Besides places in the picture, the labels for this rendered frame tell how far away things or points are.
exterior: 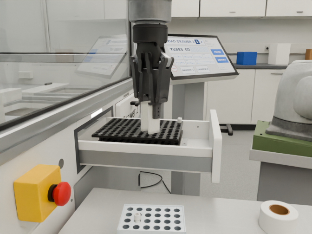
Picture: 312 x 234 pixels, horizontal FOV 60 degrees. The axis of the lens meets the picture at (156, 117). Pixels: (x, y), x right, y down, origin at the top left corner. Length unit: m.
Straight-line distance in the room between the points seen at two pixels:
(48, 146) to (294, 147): 0.79
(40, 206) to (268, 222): 0.42
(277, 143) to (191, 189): 0.93
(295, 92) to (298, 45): 3.68
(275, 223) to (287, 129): 0.54
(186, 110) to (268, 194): 0.71
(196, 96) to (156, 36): 1.11
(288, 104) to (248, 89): 2.78
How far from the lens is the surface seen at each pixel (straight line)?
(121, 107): 0.96
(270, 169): 1.11
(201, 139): 0.87
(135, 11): 0.58
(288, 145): 1.04
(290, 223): 0.60
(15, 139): 0.48
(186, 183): 1.80
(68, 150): 0.64
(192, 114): 1.66
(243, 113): 3.89
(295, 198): 1.15
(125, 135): 0.69
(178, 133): 0.71
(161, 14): 0.57
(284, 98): 1.08
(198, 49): 1.65
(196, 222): 0.61
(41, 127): 0.54
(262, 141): 1.03
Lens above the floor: 1.11
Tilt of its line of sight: 14 degrees down
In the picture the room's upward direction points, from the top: straight up
